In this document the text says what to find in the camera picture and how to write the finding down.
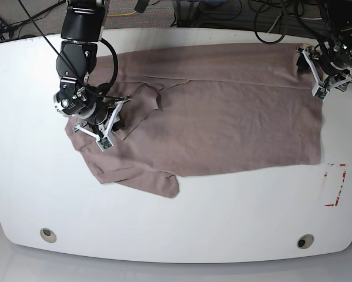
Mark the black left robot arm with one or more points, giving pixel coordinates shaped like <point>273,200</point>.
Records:
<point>336,45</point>

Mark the red tape rectangle marking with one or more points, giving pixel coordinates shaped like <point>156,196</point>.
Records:
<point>332,184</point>

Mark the mauve T-shirt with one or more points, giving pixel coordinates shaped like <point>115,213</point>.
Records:
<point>205,110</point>

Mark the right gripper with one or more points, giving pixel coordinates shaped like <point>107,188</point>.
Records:
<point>97,113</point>

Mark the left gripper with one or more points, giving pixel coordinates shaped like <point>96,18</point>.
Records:
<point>332,62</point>

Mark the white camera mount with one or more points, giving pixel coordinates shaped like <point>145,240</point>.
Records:
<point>104,137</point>
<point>323,84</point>

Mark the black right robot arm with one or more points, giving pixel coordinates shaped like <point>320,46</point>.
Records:
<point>81,31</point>

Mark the right table grommet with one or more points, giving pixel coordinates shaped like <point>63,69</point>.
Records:
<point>305,241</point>

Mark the left table grommet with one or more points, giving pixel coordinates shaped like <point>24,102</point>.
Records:
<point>48,235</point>

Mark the table grommet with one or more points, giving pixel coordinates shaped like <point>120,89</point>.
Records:
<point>305,241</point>
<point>48,235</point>

